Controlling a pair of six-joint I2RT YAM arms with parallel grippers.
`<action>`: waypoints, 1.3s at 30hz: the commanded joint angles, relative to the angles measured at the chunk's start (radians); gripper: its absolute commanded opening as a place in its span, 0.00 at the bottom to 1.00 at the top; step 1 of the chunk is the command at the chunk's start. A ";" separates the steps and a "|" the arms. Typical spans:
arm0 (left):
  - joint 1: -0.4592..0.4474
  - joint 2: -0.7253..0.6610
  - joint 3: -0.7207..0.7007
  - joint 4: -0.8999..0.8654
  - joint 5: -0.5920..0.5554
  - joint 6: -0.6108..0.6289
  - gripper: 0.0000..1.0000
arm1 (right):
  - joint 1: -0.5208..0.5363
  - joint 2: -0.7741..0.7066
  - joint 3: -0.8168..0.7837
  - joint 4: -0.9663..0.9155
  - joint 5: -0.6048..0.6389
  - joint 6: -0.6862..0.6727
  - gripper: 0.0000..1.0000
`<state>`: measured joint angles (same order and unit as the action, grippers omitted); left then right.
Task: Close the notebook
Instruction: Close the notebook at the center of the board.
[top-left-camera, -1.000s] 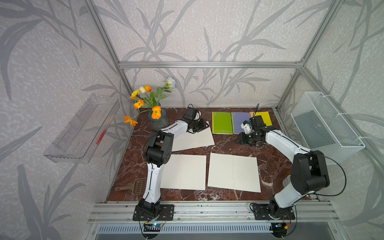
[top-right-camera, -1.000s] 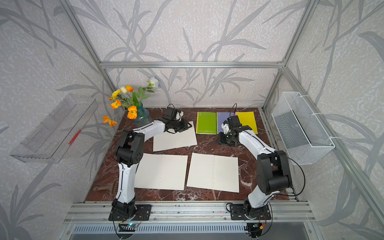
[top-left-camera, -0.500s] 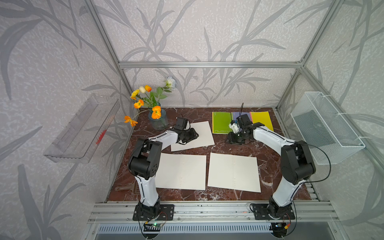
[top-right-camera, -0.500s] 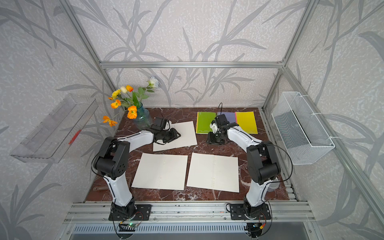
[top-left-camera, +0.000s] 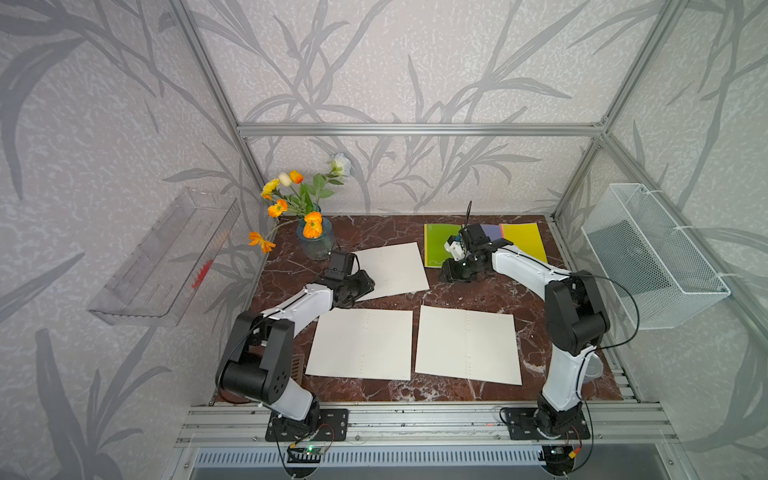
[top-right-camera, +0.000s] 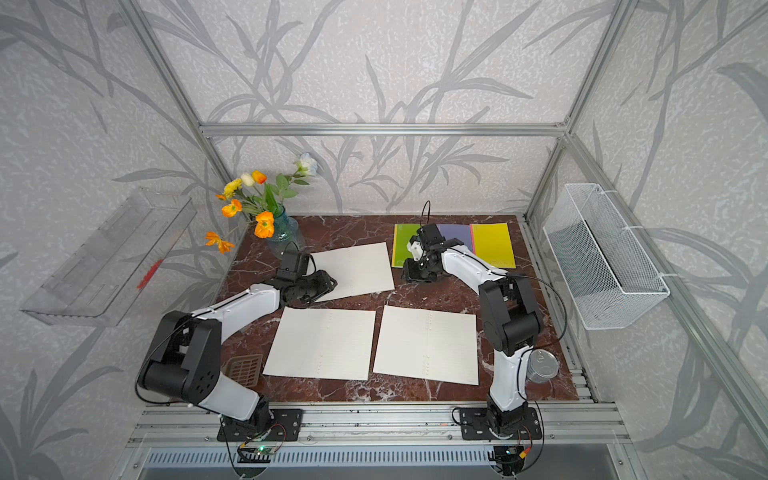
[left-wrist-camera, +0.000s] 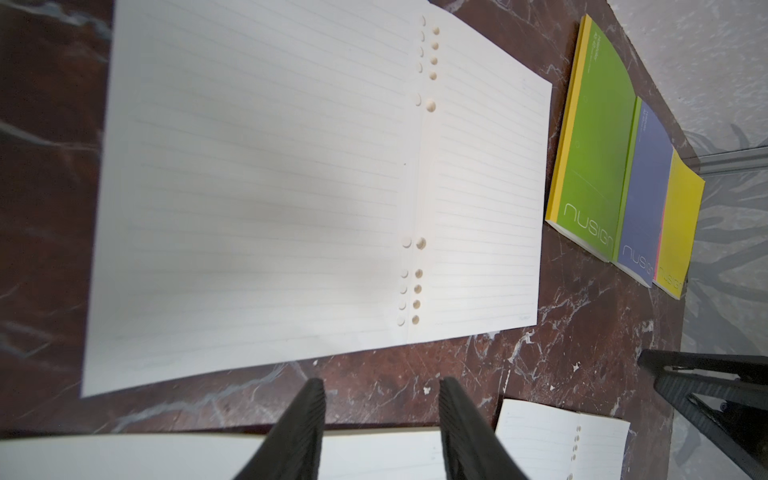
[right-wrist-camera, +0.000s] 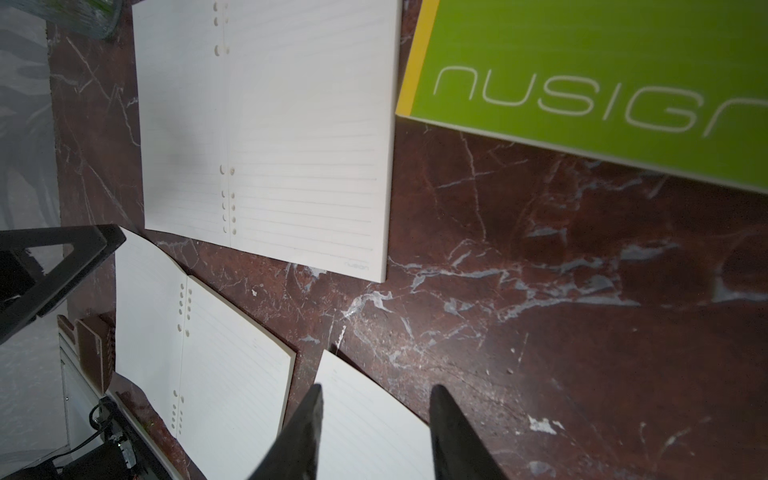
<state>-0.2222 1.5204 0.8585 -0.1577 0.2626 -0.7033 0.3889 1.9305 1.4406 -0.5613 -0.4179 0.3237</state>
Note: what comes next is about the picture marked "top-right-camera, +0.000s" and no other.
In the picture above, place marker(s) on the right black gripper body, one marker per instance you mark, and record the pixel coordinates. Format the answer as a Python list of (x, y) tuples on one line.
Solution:
[(419, 270)]

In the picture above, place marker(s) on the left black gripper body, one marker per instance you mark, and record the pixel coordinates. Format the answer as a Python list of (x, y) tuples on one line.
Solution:
[(310, 288)]

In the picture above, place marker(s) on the purple notebook green spine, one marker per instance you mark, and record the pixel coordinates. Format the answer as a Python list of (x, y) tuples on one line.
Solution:
[(462, 233)]

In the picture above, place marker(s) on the yellow notebook pink spine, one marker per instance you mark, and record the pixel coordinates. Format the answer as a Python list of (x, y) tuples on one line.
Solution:
[(492, 244)]

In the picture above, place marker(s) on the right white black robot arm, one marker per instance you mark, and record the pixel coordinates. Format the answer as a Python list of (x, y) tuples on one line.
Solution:
[(509, 310)]

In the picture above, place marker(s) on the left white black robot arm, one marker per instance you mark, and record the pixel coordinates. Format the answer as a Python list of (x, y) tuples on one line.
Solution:
[(184, 357)]

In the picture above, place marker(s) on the brown slotted spatula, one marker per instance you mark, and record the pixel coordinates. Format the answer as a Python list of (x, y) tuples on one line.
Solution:
[(244, 369)]

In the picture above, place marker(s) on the glass vase with flowers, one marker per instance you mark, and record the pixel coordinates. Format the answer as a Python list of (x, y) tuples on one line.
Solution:
[(263, 200)]

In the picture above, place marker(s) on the clear glass cup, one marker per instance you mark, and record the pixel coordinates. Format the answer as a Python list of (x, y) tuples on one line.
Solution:
[(543, 366)]

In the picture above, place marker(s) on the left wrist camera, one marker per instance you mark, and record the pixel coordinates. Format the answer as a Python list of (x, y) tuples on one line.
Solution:
[(294, 265)]

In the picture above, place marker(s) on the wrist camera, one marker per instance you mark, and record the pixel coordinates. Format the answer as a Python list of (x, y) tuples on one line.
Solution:
[(294, 265), (427, 241)]

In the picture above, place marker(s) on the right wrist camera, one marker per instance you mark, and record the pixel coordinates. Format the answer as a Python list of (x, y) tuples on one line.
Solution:
[(427, 241)]

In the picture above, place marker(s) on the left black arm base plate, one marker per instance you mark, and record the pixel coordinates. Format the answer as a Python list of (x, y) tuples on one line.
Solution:
[(275, 425)]

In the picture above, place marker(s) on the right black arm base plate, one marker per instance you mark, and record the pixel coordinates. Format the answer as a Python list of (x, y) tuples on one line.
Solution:
[(474, 425)]

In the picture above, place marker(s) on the white wire mesh basket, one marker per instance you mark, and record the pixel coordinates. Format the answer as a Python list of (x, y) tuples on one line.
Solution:
[(609, 275)]

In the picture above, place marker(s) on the clear plastic wall tray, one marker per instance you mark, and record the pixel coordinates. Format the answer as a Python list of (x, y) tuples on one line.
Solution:
[(99, 283)]

